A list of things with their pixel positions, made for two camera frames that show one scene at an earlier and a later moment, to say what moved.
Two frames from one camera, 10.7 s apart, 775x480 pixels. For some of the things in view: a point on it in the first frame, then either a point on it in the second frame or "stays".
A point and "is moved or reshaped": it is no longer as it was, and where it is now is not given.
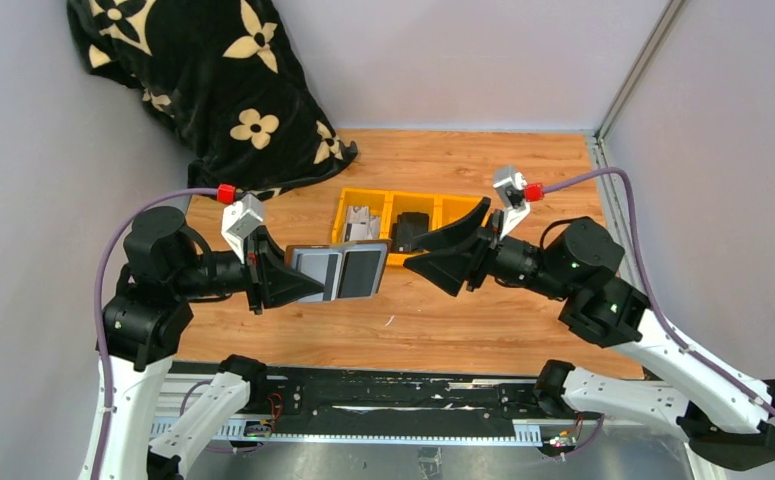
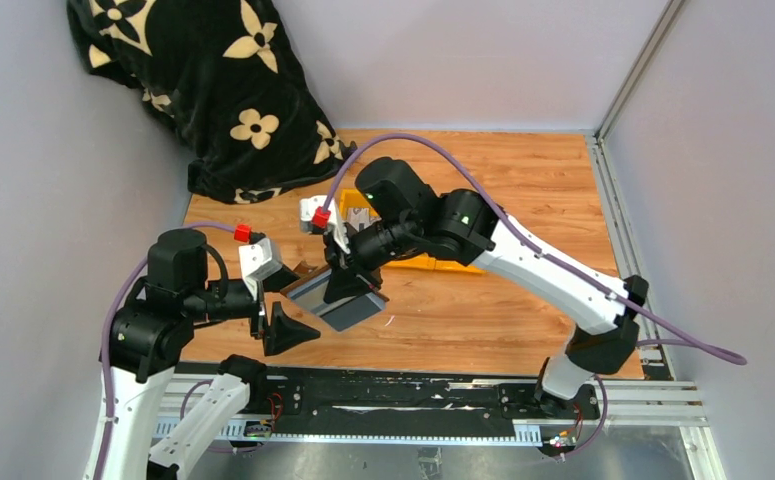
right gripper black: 446,267 → 342,282
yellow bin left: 379,203 stays
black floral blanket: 228,81 stays
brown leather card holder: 350,269 is moved or reshaped
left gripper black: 269,275 → 282,330
